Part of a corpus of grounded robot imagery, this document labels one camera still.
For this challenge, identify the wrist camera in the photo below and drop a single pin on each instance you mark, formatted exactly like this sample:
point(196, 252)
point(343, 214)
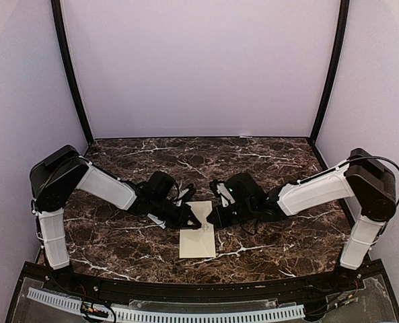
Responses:
point(186, 195)
point(220, 191)

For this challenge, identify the black frame post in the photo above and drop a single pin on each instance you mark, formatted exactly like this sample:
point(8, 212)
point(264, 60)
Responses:
point(57, 13)
point(341, 24)

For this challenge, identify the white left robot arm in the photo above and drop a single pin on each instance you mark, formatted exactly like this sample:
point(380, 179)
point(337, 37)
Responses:
point(54, 179)

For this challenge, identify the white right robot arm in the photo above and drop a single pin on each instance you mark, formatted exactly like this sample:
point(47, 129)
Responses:
point(361, 176)

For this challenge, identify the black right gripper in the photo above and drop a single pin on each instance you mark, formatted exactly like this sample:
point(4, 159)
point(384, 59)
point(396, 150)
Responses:
point(221, 222)

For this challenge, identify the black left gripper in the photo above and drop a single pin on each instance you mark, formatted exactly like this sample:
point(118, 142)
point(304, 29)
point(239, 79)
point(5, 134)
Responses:
point(189, 215)

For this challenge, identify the white slotted cable duct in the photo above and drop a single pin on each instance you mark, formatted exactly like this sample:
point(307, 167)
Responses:
point(158, 311)

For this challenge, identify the black left frame post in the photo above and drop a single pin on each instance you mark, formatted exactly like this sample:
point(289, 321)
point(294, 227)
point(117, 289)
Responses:
point(57, 13)

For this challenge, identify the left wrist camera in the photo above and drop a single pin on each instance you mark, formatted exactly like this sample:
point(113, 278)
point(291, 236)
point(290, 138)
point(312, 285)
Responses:
point(186, 195)

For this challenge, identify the white sticker sheet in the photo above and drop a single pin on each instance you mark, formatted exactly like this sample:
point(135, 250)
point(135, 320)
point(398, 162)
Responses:
point(157, 221)

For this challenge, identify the black front rail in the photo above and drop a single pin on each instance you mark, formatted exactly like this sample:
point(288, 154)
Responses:
point(309, 288)

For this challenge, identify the cream paper envelope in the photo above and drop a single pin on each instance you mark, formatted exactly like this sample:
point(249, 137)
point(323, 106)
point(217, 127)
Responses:
point(197, 243)

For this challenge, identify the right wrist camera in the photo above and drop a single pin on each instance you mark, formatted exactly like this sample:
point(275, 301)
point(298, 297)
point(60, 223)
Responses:
point(220, 191)

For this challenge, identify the black right frame post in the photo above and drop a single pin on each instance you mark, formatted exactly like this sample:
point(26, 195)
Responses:
point(341, 24)

